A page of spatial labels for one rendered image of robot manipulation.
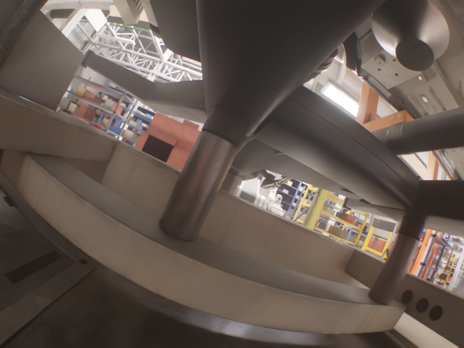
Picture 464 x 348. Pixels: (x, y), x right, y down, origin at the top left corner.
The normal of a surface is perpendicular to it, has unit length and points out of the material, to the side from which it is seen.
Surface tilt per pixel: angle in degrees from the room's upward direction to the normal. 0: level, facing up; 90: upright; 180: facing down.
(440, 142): 161
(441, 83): 171
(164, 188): 90
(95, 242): 90
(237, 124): 90
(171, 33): 180
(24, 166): 90
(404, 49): 180
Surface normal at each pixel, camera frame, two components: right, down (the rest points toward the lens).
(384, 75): -0.42, 0.91
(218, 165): 0.48, 0.18
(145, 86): 0.00, -0.06
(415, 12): -0.61, 0.41
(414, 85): -0.69, 0.72
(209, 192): 0.66, 0.27
